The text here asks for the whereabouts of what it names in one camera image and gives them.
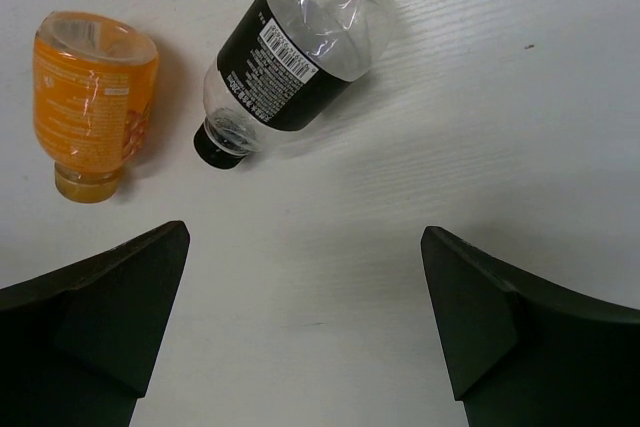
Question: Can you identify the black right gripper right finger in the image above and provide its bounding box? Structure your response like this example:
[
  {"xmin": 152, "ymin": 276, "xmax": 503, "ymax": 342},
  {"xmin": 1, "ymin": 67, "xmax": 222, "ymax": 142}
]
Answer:
[{"xmin": 421, "ymin": 226, "xmax": 639, "ymax": 426}]

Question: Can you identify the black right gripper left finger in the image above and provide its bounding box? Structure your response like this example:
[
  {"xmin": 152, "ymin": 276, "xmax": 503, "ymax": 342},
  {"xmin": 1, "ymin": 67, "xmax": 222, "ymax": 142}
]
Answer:
[{"xmin": 1, "ymin": 221, "xmax": 190, "ymax": 426}]

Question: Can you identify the orange juice bottle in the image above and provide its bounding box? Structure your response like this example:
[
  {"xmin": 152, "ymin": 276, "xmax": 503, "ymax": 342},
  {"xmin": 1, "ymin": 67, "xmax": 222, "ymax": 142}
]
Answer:
[{"xmin": 32, "ymin": 11, "xmax": 159, "ymax": 203}]

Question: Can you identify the clear bottle black label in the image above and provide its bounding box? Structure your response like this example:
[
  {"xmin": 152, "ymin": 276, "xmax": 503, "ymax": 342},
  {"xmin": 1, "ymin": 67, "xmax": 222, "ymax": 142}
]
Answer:
[{"xmin": 193, "ymin": 0, "xmax": 395, "ymax": 169}]

